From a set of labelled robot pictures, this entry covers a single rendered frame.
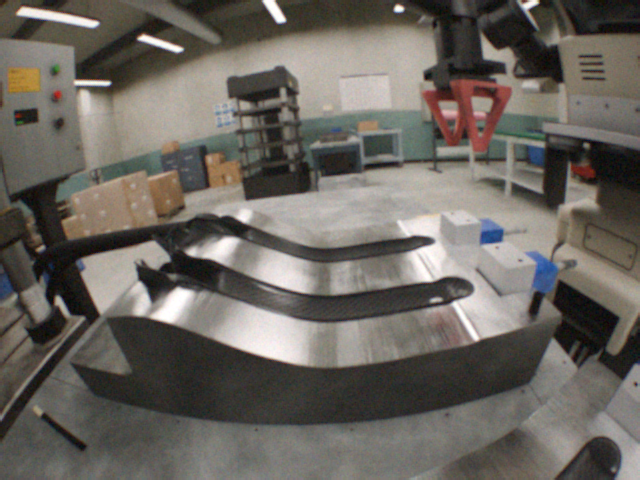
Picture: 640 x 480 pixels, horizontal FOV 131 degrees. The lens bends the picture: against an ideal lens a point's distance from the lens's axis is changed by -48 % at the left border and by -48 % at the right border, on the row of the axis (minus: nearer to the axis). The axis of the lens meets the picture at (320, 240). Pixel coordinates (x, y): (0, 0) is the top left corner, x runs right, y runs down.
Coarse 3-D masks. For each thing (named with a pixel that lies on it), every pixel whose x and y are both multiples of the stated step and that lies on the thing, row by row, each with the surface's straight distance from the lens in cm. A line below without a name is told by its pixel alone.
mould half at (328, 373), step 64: (256, 256) 30; (384, 256) 33; (448, 256) 32; (128, 320) 23; (192, 320) 21; (256, 320) 22; (384, 320) 23; (448, 320) 23; (512, 320) 24; (128, 384) 32; (192, 384) 25; (256, 384) 23; (320, 384) 22; (384, 384) 22; (448, 384) 25; (512, 384) 30
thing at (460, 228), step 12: (444, 216) 37; (456, 216) 36; (468, 216) 37; (444, 228) 37; (456, 228) 34; (468, 228) 35; (480, 228) 35; (492, 228) 37; (504, 228) 41; (516, 228) 42; (456, 240) 34; (468, 240) 35; (480, 240) 37; (492, 240) 38
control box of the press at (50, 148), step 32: (0, 64) 85; (32, 64) 90; (64, 64) 97; (32, 96) 86; (64, 96) 93; (0, 128) 79; (32, 128) 84; (64, 128) 90; (0, 160) 77; (32, 160) 81; (64, 160) 87; (32, 192) 82; (64, 288) 93
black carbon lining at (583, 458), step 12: (588, 444) 24; (600, 444) 25; (612, 444) 26; (576, 456) 23; (588, 456) 24; (600, 456) 25; (612, 456) 25; (564, 468) 22; (576, 468) 23; (588, 468) 24; (600, 468) 25; (612, 468) 25
